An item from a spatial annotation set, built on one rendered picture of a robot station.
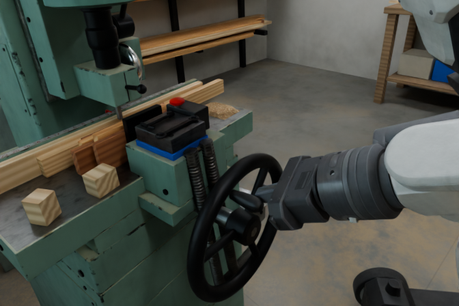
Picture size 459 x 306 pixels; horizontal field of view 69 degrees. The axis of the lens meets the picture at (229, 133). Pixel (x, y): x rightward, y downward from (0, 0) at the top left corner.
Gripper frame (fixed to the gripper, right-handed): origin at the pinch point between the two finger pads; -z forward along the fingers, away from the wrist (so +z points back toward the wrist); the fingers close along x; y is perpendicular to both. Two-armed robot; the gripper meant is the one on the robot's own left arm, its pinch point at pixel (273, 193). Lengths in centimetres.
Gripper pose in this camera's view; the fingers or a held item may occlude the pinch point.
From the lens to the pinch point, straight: 52.9
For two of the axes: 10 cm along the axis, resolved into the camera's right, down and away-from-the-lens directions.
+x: 4.5, -6.6, 6.0
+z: 6.5, -2.2, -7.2
